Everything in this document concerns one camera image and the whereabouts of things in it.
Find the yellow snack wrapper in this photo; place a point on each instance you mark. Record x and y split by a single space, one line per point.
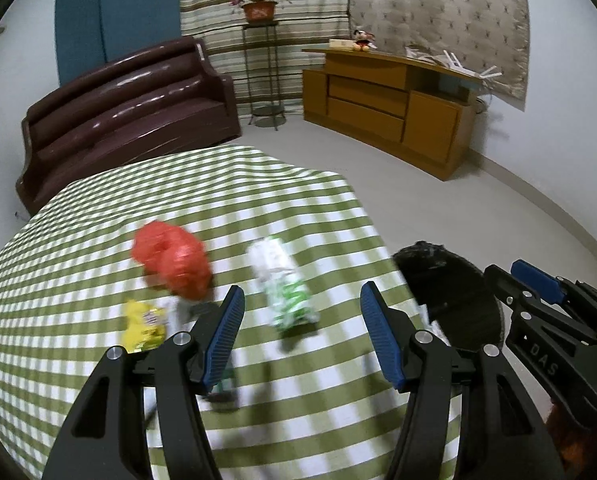
143 327

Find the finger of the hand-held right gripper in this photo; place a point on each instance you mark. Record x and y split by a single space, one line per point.
538 280
505 287

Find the red plastic bag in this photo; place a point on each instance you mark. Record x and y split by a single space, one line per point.
173 260

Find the metal plant stand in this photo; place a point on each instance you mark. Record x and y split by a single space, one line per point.
267 112

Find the blue curtain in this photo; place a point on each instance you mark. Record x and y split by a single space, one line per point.
118 5

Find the person's right forearm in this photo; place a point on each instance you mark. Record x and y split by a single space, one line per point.
578 450

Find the wooden cabinet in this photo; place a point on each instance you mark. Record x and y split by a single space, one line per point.
368 105

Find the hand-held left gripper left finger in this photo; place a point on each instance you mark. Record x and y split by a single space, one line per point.
223 340

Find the plush mouse toy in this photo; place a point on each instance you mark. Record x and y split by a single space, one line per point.
363 40

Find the green checked tablecloth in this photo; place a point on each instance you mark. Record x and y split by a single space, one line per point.
78 240

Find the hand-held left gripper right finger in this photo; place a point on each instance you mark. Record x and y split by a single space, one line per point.
383 335

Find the white green paper pack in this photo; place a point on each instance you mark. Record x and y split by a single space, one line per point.
283 290

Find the white tissue box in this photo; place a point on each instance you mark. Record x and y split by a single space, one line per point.
341 45

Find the potted plant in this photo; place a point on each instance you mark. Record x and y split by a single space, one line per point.
258 10

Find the clear plastic wrapper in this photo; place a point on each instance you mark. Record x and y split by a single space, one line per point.
421 55

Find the black trash bin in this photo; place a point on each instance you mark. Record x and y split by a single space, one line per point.
458 290

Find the striped curtain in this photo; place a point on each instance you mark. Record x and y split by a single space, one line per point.
308 0

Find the brown leather sofa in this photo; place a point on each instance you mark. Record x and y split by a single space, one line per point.
128 105

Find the white router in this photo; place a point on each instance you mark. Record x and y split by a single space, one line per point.
461 67

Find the beige patterned curtain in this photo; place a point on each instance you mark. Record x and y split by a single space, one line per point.
438 5

